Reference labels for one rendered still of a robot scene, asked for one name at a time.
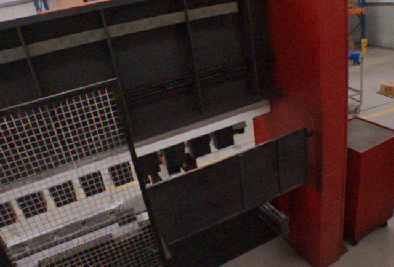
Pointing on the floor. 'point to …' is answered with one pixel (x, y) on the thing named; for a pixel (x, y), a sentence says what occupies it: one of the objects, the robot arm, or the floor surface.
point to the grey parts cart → (356, 89)
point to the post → (6, 256)
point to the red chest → (368, 178)
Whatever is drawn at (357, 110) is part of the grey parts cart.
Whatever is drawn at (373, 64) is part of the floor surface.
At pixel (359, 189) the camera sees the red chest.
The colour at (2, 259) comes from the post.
